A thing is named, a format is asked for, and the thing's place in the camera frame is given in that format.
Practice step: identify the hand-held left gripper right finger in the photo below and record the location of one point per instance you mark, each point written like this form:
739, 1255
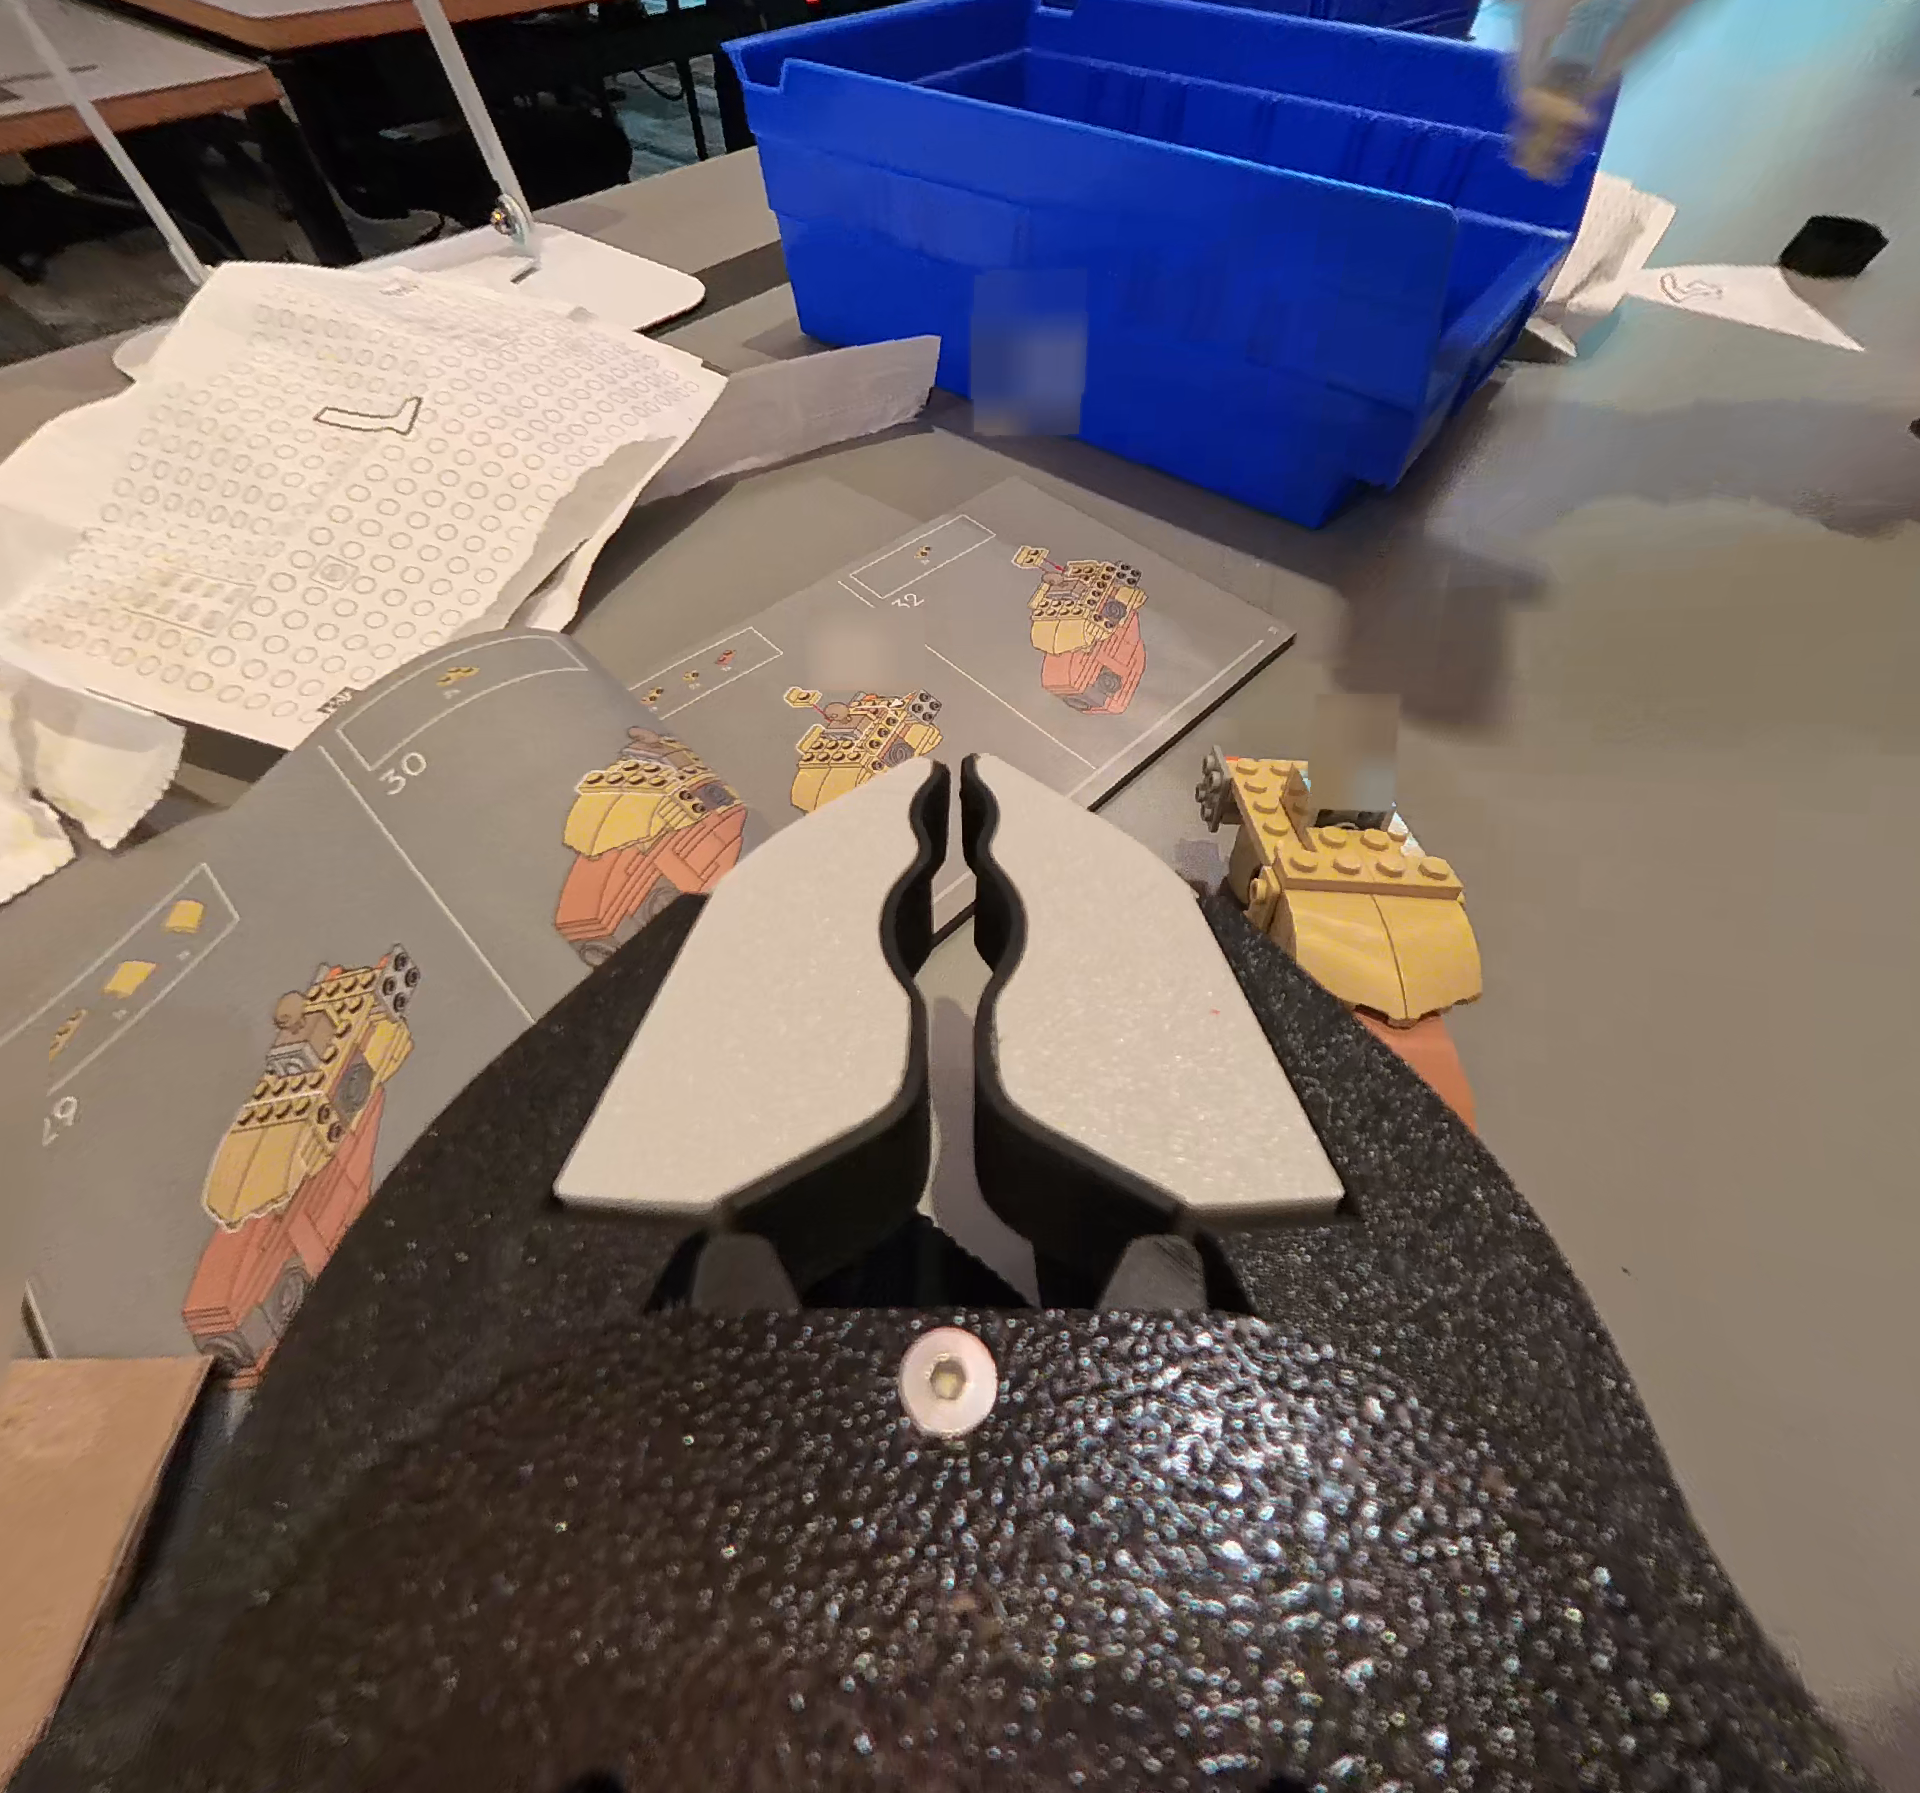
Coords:
1154, 1059

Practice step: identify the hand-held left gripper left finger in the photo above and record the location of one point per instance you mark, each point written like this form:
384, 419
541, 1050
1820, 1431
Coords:
751, 1059

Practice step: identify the small tan brick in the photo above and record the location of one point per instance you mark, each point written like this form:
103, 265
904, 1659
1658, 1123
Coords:
1553, 128

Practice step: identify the tan and brown brick model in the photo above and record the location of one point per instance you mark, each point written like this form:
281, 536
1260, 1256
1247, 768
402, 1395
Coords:
1381, 923

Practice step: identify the grey instruction booklet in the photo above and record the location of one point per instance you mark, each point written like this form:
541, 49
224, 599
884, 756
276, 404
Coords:
451, 832

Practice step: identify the grey desk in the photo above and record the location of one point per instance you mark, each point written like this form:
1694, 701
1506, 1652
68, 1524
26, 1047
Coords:
1651, 772

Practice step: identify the small black object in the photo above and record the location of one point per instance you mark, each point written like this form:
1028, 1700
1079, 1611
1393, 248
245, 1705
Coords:
1832, 248

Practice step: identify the torn white paper bag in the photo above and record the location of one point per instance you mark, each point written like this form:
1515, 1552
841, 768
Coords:
75, 788

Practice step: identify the white panel stand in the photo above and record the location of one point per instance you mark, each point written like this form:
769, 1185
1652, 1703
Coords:
601, 271

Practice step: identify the brown cardboard piece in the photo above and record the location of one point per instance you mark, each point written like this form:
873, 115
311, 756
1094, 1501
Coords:
75, 1524

